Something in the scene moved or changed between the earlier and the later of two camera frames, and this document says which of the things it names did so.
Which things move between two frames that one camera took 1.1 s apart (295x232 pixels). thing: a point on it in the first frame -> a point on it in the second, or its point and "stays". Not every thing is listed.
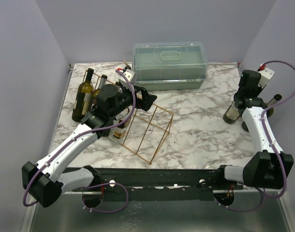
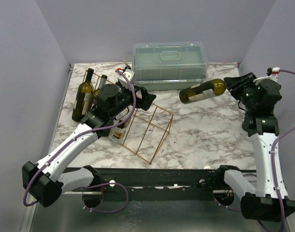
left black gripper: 147,99 stays
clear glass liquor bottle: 117,134 stays
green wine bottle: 232,113 -> 210,88
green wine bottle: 102,81 stays
